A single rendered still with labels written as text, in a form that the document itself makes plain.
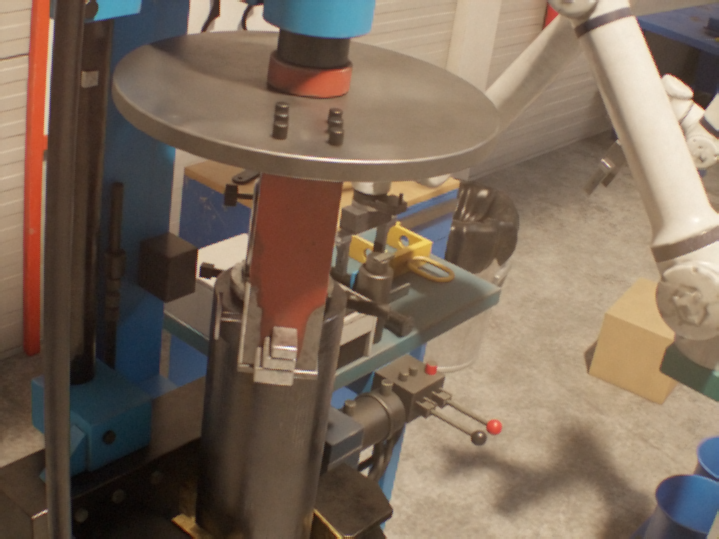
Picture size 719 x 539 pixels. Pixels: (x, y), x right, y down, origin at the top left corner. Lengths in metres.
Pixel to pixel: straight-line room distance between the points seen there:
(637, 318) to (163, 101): 3.30
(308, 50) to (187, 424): 0.84
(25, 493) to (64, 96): 1.39
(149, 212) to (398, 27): 3.34
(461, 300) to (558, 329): 2.27
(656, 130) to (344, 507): 0.90
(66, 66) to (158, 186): 1.46
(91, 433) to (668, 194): 1.10
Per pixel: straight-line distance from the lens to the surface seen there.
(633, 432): 4.42
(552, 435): 4.27
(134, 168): 2.01
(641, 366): 4.61
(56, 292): 0.67
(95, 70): 1.78
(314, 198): 1.46
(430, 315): 2.65
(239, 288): 1.74
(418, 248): 2.83
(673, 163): 2.03
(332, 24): 1.55
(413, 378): 2.49
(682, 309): 2.04
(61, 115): 0.63
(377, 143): 1.47
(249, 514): 1.93
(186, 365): 3.85
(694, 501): 3.64
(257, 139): 1.43
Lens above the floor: 2.33
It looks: 26 degrees down
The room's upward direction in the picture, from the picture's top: 9 degrees clockwise
